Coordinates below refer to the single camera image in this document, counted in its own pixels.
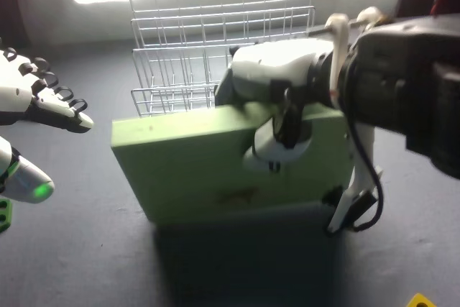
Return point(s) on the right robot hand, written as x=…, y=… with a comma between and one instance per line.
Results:
x=273, y=60

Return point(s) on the light green box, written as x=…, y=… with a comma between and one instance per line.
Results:
x=187, y=163

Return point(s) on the grey table cloth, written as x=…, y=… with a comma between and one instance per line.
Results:
x=72, y=256

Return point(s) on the yellow triangle block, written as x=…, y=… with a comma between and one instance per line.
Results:
x=420, y=301

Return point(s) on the green pentagon block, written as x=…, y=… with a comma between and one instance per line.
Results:
x=4, y=215

